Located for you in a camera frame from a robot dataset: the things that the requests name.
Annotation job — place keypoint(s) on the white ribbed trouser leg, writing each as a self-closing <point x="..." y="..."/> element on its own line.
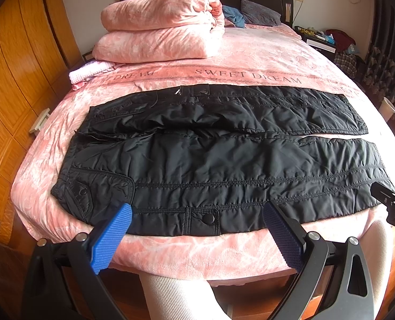
<point x="169" y="298"/>

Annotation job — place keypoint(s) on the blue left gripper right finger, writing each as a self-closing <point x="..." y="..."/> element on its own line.
<point x="288" y="235"/>

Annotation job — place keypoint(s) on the white trash bin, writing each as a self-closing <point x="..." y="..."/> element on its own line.
<point x="386" y="109"/>

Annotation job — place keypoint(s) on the red garment on nightstand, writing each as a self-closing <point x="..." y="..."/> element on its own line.
<point x="342" y="39"/>

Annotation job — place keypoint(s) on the blue garment on bed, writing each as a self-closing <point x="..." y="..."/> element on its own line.
<point x="233" y="17"/>

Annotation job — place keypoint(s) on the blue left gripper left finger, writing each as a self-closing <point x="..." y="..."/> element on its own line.
<point x="105" y="238"/>

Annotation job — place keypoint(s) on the dark grey pillow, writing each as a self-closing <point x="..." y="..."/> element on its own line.
<point x="257" y="14"/>

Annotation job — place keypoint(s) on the dark patterned curtain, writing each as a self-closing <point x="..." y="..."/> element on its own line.
<point x="379" y="74"/>

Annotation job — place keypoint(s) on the wooden wardrobe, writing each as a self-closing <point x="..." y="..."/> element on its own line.
<point x="37" y="51"/>

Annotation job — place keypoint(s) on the black padded pants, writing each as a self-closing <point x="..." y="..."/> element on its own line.
<point x="203" y="160"/>

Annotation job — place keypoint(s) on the folded pink quilt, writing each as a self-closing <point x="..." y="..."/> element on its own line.
<point x="142" y="31"/>

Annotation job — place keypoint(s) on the white pink folded towel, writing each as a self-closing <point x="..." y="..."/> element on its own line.
<point x="89" y="70"/>

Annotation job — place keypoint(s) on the plaid cloth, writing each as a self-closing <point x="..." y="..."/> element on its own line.
<point x="347" y="63"/>

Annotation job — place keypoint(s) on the black nightstand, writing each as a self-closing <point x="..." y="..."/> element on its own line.
<point x="316" y="42"/>

